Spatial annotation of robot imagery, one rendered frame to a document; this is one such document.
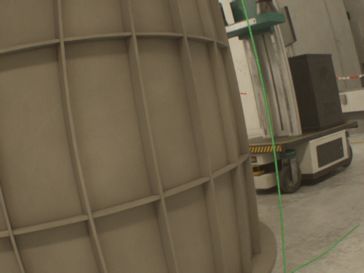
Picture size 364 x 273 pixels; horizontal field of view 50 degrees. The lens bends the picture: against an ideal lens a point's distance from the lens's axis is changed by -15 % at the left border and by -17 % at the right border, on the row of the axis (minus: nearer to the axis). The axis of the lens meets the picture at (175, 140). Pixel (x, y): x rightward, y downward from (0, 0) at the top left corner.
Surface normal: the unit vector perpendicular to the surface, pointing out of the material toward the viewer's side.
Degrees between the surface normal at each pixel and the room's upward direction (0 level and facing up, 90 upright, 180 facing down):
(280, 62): 90
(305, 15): 90
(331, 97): 90
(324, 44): 90
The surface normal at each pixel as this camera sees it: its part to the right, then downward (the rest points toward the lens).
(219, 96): -0.40, 0.12
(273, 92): -0.83, 0.18
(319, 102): 0.54, -0.05
